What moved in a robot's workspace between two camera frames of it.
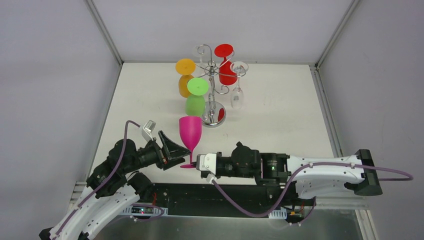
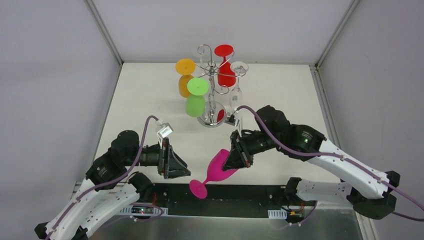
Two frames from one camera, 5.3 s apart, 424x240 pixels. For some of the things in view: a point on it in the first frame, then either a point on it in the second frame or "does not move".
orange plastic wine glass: x=185 y=67 does not move
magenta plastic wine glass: x=190 y=128 -> x=215 y=173
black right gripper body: x=219 y=166 -> x=241 y=148
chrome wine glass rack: x=213 y=114 does not move
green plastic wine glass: x=195 y=101 does not move
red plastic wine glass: x=227 y=76 does not move
